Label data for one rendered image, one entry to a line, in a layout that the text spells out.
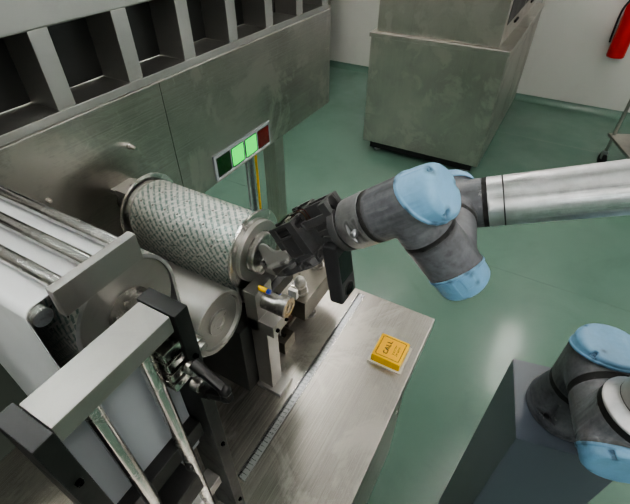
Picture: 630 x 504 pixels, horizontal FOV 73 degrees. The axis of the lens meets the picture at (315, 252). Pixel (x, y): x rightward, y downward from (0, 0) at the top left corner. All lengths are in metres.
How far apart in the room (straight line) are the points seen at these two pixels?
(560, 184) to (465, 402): 1.55
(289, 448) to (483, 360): 1.50
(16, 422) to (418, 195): 0.42
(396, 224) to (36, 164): 0.59
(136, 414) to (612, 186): 0.63
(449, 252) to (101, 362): 0.40
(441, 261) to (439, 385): 1.59
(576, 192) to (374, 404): 0.58
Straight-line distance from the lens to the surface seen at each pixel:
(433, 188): 0.50
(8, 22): 0.81
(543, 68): 5.15
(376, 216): 0.53
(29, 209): 0.61
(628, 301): 2.92
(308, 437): 0.93
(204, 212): 0.76
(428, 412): 2.04
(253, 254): 0.72
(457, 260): 0.56
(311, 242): 0.63
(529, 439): 1.03
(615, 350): 0.92
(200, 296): 0.72
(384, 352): 1.02
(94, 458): 0.50
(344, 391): 0.98
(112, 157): 0.92
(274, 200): 1.81
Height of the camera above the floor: 1.74
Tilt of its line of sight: 41 degrees down
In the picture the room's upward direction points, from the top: straight up
